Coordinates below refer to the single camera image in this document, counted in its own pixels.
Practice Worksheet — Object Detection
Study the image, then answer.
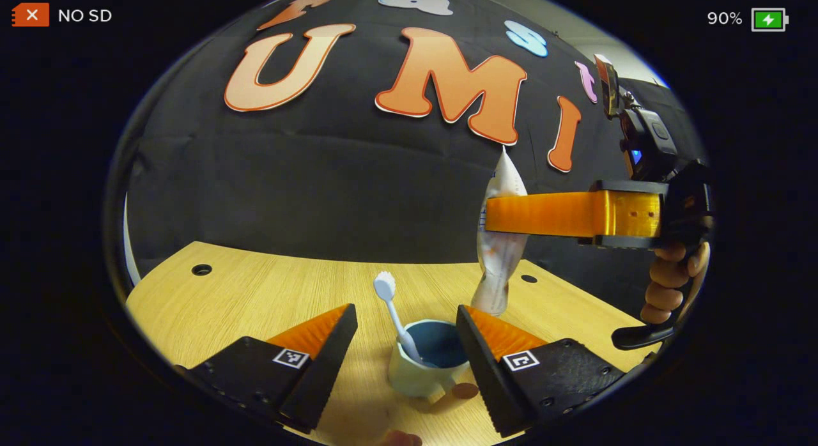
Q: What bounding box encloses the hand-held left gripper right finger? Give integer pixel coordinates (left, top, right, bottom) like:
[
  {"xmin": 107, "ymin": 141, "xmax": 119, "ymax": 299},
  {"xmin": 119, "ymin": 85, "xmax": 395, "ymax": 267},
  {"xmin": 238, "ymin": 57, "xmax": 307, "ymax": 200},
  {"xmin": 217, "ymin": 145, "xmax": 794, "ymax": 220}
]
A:
[{"xmin": 455, "ymin": 304, "xmax": 628, "ymax": 438}]

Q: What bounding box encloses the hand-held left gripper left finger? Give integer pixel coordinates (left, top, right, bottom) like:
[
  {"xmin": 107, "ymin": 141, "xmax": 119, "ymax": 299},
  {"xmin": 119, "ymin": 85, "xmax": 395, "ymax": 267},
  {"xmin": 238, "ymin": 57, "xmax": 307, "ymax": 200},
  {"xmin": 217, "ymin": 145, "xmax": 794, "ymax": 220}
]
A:
[{"xmin": 176, "ymin": 303, "xmax": 359, "ymax": 435}]

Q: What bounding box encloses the blue cup with wooden handle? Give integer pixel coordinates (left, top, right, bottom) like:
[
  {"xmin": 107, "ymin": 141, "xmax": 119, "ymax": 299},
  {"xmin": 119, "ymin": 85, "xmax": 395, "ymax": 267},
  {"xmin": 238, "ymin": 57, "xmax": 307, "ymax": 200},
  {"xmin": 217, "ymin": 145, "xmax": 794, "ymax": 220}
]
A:
[{"xmin": 387, "ymin": 319, "xmax": 481, "ymax": 399}]

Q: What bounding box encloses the white toothpaste tube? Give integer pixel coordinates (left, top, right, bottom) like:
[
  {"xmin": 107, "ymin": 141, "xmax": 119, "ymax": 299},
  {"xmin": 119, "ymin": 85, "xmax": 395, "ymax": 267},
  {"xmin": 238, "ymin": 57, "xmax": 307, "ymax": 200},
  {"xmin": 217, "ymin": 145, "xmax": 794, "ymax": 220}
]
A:
[{"xmin": 470, "ymin": 146, "xmax": 530, "ymax": 318}]

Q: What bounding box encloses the white toothbrush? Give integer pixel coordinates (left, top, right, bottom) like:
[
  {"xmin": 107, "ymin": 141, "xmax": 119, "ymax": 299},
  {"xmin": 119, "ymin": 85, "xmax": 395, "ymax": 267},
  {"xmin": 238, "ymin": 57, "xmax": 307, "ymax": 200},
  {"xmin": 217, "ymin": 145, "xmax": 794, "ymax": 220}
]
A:
[{"xmin": 373, "ymin": 271, "xmax": 424, "ymax": 365}]

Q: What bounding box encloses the wooden desktop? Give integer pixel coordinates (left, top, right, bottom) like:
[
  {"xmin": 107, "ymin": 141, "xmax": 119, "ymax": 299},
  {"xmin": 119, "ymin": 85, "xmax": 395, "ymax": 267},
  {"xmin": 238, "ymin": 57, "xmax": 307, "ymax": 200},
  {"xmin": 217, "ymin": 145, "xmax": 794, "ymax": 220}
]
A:
[{"xmin": 125, "ymin": 241, "xmax": 663, "ymax": 446}]

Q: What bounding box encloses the black backdrop cloth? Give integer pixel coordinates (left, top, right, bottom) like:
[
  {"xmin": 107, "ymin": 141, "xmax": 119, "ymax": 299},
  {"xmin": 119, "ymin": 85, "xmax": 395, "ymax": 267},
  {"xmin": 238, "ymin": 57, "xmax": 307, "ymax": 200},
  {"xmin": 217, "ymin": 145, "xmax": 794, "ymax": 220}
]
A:
[{"xmin": 105, "ymin": 0, "xmax": 710, "ymax": 319}]

